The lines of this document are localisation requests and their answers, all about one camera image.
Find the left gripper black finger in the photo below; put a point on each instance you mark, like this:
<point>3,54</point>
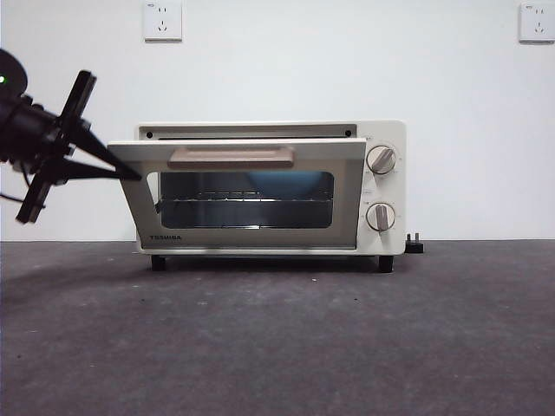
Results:
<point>86,175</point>
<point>99,151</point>

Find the black power plug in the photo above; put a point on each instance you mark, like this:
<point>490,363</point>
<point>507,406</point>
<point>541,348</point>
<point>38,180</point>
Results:
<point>415,247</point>

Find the cream Toshiba toaster oven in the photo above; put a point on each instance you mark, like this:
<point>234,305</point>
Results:
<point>381,190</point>

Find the white wall socket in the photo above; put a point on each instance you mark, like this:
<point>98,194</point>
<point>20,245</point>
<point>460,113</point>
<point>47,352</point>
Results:
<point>537,24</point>
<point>163,21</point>

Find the round beige timer knob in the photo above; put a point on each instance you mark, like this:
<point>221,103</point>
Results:
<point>380,216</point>

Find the blue ribbed bowl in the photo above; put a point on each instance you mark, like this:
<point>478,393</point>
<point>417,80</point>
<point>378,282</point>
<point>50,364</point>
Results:
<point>282,180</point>

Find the round beige temperature knob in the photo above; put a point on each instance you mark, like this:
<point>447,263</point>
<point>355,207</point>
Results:
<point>381,160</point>

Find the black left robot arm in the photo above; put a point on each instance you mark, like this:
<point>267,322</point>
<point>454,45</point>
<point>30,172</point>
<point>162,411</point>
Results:
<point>21,130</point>

